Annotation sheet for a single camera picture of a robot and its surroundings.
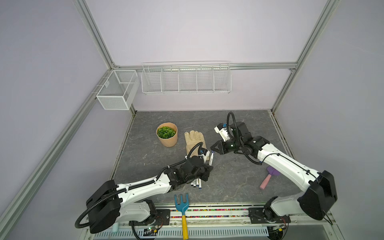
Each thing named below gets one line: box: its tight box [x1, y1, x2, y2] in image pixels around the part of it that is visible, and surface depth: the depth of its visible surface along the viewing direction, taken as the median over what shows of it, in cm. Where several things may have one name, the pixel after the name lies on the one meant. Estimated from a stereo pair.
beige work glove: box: [184, 130, 207, 158], surface depth 107 cm
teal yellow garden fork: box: [174, 193, 190, 240], surface depth 77 cm
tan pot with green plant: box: [156, 122, 178, 148], surface depth 96 cm
